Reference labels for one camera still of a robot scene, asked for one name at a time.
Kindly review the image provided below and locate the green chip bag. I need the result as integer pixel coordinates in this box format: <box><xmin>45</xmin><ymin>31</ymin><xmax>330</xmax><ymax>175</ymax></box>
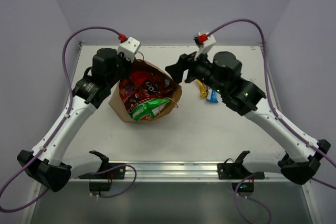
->
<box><xmin>129</xmin><ymin>98</ymin><xmax>170</xmax><ymax>121</ymax></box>

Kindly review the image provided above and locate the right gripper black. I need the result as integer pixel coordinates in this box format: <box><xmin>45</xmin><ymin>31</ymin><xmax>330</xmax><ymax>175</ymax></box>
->
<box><xmin>165</xmin><ymin>46</ymin><xmax>227</xmax><ymax>97</ymax></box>

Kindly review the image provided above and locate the blue white snack pack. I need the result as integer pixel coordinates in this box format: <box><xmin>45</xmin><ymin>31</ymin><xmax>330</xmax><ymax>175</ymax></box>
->
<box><xmin>206</xmin><ymin>89</ymin><xmax>218</xmax><ymax>103</ymax></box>

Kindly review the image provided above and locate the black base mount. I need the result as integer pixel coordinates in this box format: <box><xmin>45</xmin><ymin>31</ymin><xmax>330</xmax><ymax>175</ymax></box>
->
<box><xmin>217</xmin><ymin>151</ymin><xmax>265</xmax><ymax>196</ymax></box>
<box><xmin>79</xmin><ymin>162</ymin><xmax>125</xmax><ymax>195</ymax></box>

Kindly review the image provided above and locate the yellow M&M candy pack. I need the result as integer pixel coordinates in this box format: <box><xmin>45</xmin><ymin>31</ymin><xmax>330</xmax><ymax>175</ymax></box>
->
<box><xmin>197</xmin><ymin>80</ymin><xmax>208</xmax><ymax>99</ymax></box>

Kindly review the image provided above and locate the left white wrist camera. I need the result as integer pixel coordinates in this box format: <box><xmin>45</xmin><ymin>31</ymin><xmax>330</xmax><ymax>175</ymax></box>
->
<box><xmin>117</xmin><ymin>34</ymin><xmax>141</xmax><ymax>62</ymax></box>

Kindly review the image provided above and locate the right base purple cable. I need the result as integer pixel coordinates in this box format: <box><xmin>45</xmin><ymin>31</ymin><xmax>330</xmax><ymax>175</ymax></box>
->
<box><xmin>235</xmin><ymin>174</ymin><xmax>272</xmax><ymax>224</ymax></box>

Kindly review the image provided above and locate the red Doritos chip bag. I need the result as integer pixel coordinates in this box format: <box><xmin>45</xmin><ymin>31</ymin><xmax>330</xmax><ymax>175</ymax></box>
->
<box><xmin>131</xmin><ymin>70</ymin><xmax>174</xmax><ymax>97</ymax></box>

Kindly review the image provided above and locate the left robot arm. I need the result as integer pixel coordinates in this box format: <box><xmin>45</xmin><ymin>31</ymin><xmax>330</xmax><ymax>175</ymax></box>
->
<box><xmin>17</xmin><ymin>48</ymin><xmax>134</xmax><ymax>192</ymax></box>

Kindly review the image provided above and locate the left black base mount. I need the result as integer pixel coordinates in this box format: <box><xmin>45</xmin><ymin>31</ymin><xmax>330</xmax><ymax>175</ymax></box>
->
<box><xmin>79</xmin><ymin>162</ymin><xmax>125</xmax><ymax>195</ymax></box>

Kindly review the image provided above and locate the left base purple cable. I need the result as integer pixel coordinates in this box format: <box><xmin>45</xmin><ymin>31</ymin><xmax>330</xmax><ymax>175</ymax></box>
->
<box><xmin>90</xmin><ymin>164</ymin><xmax>138</xmax><ymax>199</ymax></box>

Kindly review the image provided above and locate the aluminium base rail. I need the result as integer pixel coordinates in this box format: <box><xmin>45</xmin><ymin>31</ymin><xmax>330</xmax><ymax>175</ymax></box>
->
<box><xmin>70</xmin><ymin>159</ymin><xmax>289</xmax><ymax>183</ymax></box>

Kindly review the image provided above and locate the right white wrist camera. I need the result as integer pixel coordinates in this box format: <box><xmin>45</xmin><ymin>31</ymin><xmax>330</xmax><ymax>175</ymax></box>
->
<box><xmin>194</xmin><ymin>32</ymin><xmax>216</xmax><ymax>61</ymax></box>

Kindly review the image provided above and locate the red Skittles candy pack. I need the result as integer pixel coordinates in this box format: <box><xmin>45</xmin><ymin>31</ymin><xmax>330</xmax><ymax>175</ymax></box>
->
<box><xmin>119</xmin><ymin>79</ymin><xmax>140</xmax><ymax>112</ymax></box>

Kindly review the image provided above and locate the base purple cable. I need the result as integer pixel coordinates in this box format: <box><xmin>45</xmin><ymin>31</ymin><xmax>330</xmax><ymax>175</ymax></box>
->
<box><xmin>90</xmin><ymin>164</ymin><xmax>138</xmax><ymax>199</ymax></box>
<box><xmin>235</xmin><ymin>174</ymin><xmax>272</xmax><ymax>224</ymax></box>

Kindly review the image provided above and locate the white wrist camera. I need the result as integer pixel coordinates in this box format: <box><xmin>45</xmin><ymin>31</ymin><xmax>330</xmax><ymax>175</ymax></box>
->
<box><xmin>194</xmin><ymin>32</ymin><xmax>216</xmax><ymax>61</ymax></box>
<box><xmin>117</xmin><ymin>34</ymin><xmax>141</xmax><ymax>62</ymax></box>

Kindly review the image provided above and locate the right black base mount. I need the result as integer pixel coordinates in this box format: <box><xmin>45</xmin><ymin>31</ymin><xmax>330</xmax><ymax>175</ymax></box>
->
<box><xmin>217</xmin><ymin>151</ymin><xmax>265</xmax><ymax>196</ymax></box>

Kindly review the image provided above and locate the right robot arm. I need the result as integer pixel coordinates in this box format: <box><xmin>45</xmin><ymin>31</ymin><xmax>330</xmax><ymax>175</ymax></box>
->
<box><xmin>165</xmin><ymin>51</ymin><xmax>331</xmax><ymax>185</ymax></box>

